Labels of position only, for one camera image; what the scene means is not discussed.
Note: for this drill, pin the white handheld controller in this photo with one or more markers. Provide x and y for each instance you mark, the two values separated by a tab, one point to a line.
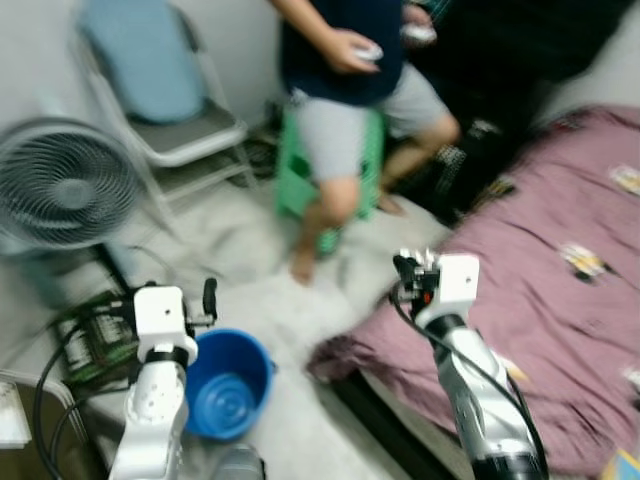
420	35
371	52

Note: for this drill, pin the blue yellow children's book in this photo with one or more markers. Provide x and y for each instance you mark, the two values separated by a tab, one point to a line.
625	468

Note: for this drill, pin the person's right hand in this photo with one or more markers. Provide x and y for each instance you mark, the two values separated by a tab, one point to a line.
345	55

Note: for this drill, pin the person's left hand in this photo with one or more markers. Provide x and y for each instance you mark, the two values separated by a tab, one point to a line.
417	16

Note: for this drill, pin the blue plastic bucket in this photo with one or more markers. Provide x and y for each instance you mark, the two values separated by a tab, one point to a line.
228	395

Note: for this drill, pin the purple blanket with cartoon prints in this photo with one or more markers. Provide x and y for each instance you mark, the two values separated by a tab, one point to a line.
530	320

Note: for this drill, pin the green plastic stool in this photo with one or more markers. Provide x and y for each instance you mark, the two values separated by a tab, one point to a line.
290	185

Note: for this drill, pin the silver robot left leg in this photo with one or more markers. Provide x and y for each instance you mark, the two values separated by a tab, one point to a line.
240	465

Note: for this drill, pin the grey metal folding chair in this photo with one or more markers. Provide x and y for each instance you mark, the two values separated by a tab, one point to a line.
190	135

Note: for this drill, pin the person in dark shirt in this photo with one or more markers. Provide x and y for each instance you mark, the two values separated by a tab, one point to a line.
340	130

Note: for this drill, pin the grey round floor fan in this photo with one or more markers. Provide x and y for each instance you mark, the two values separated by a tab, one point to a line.
65	185

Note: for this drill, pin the light blue cushion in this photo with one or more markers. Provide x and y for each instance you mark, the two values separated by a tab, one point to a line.
145	60

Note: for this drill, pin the large black bag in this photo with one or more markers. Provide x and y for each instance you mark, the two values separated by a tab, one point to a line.
520	50

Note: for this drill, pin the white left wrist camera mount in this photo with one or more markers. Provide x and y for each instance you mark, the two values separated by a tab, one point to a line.
160	315

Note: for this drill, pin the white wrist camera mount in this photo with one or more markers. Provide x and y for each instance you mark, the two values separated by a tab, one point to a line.
458	285
160	315

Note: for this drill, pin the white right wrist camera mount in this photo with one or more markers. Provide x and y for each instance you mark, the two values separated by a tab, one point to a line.
458	285

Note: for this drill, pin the dark bed frame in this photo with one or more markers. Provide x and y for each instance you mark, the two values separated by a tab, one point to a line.
385	430

